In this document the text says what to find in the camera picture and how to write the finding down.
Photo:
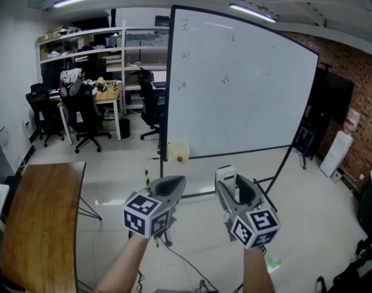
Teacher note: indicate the patterned white garment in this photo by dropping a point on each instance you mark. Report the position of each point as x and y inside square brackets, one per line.
[70, 75]

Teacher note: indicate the translucent box with red button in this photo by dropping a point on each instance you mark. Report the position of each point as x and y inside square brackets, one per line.
[178, 151]

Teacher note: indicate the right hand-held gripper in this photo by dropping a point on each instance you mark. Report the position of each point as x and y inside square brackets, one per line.
[256, 227]

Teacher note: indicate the person's left forearm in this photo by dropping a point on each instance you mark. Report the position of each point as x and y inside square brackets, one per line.
[124, 267]

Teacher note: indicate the black office chair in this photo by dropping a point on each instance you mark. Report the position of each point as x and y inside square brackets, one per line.
[40, 108]
[82, 108]
[150, 102]

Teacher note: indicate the white water dispenser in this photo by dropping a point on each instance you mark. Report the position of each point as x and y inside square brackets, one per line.
[335, 154]

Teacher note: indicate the wooden stick frame model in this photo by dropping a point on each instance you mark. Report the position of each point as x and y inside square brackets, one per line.
[110, 85]

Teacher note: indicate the white eraser block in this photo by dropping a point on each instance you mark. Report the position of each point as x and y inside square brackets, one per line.
[226, 175]

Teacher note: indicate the clear water jug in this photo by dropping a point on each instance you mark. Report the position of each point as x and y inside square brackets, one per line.
[352, 121]

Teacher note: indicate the person's right forearm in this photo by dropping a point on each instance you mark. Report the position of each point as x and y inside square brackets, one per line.
[257, 273]

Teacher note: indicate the black trash bin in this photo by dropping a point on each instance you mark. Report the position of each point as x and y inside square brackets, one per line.
[124, 128]

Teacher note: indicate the narrow white shelving unit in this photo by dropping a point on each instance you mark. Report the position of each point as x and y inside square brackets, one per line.
[146, 50]

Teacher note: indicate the wide white shelving unit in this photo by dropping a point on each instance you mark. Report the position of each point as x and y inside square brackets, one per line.
[82, 46]

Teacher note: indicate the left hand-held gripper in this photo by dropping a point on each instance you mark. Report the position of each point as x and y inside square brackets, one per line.
[141, 215]

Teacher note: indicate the brown wooden table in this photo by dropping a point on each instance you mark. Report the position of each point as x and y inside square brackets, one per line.
[42, 224]

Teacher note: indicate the black computer monitor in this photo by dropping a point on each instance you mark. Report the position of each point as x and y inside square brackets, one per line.
[91, 69]

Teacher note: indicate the small white floor device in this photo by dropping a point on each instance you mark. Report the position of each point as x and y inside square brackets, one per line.
[337, 175]

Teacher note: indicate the large whiteboard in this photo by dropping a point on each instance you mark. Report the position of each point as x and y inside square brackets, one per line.
[240, 96]

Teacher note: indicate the black display on stand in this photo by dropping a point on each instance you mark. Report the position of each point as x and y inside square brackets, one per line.
[332, 99]

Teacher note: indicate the wooden desk with white legs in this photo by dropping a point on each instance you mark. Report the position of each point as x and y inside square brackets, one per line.
[107, 96]

